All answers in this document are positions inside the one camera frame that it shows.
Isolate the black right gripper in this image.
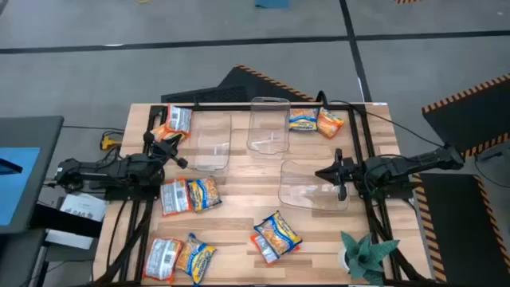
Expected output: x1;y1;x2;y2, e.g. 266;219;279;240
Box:
314;147;366;202

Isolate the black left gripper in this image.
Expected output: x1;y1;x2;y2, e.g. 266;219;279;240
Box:
143;130;189;169

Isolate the silver snack packet mid-left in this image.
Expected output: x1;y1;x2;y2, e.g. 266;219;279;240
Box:
159;177;193;218
166;104;194;136

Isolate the blue Maruchan ramen pack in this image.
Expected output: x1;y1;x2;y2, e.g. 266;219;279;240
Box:
253;210;304;257
288;108;320;132
175;233;218;287
186;176;223;213

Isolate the clear plastic bin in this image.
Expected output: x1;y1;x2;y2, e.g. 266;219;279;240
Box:
186;112;233;173
245;96;292;155
277;159;351;212

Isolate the white plant pot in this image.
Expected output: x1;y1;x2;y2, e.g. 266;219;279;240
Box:
337;246;354;274

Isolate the green artificial succulent plant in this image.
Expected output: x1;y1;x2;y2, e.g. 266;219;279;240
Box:
340;230;401;287

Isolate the black hazard-striped ramp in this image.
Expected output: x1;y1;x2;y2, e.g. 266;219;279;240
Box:
160;63;318;104

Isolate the white printed paper sheet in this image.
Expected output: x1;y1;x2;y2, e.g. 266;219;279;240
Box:
58;192;108;223

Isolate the dark grey desk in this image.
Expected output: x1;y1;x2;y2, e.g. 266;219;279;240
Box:
0;115;65;235

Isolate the black hazard-striped platform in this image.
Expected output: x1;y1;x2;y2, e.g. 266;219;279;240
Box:
421;73;510;160
412;171;510;287

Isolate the black low shelf board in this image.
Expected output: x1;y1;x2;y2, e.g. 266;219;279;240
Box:
29;202;104;239

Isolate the blue floor mat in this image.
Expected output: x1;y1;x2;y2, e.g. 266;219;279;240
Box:
254;0;291;10

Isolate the yellow cable connector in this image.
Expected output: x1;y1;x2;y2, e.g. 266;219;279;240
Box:
99;134;123;151

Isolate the black aluminium rig frame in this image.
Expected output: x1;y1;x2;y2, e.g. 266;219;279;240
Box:
93;101;434;287

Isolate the thin black cable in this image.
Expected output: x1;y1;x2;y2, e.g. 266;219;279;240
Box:
318;90;447;148

